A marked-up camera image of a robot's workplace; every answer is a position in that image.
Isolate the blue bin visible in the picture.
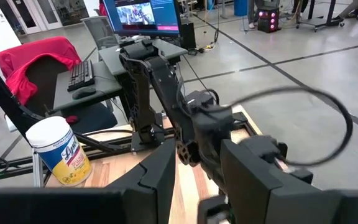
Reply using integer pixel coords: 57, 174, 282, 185
233, 0, 249, 17

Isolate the black box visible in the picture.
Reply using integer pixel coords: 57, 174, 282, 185
178, 20, 197, 50

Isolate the left camera cable loop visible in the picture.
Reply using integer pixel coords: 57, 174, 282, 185
225, 86, 354, 167

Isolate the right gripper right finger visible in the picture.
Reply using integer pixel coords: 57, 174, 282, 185
221, 139, 332, 224

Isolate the black keyboard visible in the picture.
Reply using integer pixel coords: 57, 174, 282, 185
67, 59, 95, 93

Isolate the monitor with blue pink screen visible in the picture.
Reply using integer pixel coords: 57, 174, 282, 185
103, 0, 182, 38

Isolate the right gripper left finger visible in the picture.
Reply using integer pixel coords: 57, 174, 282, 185
104, 139, 177, 224

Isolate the computer tower with pink lights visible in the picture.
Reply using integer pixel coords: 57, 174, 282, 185
257, 6, 280, 34

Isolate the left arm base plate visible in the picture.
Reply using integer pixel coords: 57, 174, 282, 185
130, 111, 167, 153

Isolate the black support beam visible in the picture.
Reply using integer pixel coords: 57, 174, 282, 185
0, 49, 43, 138

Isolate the black office chair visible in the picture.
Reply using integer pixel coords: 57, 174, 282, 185
25, 57, 117, 134

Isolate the grey mesh chair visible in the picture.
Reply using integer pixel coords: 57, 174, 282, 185
81, 16, 119, 50

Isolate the Lysol wipes canister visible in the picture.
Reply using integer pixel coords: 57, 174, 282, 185
25, 116, 92, 187

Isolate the red cloth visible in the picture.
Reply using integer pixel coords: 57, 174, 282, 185
0, 35, 82, 106

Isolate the grey desk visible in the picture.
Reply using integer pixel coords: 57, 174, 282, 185
53, 39, 188, 111

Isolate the person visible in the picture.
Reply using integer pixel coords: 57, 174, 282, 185
334, 0, 358, 20
247, 0, 262, 29

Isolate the black wheeled table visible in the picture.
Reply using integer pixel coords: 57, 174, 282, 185
296, 0, 344, 32

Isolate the black computer mouse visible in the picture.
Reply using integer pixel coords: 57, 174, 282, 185
71, 86, 97, 100

